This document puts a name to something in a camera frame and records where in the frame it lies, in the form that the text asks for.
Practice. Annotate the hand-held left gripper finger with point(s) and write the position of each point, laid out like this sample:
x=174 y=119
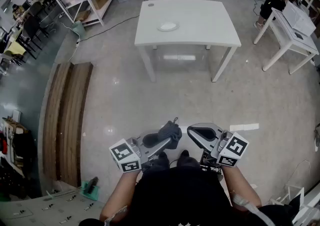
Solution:
x=161 y=145
x=150 y=135

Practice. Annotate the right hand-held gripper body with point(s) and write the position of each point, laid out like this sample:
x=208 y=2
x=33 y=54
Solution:
x=233 y=149

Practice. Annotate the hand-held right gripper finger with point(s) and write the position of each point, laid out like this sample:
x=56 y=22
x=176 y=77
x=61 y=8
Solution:
x=200 y=141
x=212 y=125

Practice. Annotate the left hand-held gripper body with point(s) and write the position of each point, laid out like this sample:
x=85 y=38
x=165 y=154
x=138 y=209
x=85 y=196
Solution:
x=125 y=155

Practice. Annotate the dark grey cloth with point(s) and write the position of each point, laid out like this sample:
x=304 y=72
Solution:
x=170 y=130

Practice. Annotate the white plate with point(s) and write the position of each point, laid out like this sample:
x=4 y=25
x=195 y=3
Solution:
x=168 y=26

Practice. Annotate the person's left forearm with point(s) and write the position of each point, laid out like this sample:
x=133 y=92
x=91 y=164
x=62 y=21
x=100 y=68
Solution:
x=117 y=195

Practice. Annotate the person's right forearm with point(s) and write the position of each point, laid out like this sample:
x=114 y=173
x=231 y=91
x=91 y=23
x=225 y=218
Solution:
x=240 y=185

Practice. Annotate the person's left shoe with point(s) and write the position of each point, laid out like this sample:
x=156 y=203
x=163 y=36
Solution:
x=163 y=157

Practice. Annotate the person's shoe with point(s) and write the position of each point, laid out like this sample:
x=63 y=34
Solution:
x=163 y=157
x=185 y=156

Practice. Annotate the person's right shoe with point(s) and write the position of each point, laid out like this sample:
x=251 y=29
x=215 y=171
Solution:
x=185 y=156

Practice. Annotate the green dustpan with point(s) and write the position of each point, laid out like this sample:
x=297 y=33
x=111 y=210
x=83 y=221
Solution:
x=90 y=190

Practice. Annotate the person in black shirt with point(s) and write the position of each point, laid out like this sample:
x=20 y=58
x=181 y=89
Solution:
x=180 y=195

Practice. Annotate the long wooden board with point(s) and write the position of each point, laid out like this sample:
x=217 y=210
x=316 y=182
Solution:
x=75 y=125
x=53 y=120

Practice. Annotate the thin metal rod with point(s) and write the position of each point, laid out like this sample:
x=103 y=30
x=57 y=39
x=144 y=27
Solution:
x=62 y=193

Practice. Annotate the grey locker cabinet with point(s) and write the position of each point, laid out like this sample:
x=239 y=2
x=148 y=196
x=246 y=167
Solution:
x=37 y=211

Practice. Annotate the cluttered storage shelf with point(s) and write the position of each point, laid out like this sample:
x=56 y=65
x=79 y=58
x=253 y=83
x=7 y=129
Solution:
x=15 y=150

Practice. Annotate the small white side table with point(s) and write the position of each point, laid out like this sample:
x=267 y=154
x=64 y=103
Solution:
x=282 y=35

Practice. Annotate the white power strip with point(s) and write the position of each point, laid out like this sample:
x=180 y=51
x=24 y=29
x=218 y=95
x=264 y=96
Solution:
x=77 y=43

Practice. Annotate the green waste bin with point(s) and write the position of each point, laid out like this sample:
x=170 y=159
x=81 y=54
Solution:
x=79 y=30

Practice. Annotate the cardboard box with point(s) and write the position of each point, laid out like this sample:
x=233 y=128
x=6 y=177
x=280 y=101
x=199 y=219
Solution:
x=100 y=0
x=83 y=16

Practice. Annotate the white box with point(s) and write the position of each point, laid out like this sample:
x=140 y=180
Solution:
x=298 y=19

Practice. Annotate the yellow table cloth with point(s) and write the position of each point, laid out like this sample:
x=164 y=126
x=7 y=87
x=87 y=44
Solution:
x=13 y=49

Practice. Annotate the black chair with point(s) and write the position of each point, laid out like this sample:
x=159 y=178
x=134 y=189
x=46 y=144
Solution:
x=31 y=29

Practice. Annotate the white metal frame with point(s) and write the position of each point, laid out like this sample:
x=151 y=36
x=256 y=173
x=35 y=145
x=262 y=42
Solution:
x=296 y=192

